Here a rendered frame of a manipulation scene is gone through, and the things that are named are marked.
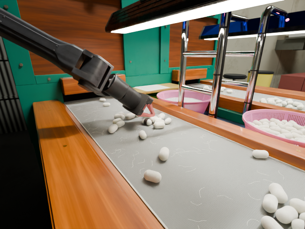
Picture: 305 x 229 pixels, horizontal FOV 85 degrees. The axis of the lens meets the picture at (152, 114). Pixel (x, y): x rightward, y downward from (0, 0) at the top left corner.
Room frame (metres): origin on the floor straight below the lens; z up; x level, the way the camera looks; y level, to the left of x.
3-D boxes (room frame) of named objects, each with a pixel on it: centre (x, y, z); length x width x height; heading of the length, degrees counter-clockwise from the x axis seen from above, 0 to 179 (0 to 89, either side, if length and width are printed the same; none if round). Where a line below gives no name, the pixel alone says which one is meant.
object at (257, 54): (0.78, -0.42, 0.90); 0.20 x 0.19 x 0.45; 36
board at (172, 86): (0.98, -0.03, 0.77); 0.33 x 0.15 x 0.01; 126
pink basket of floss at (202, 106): (0.80, -0.15, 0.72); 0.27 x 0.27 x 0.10
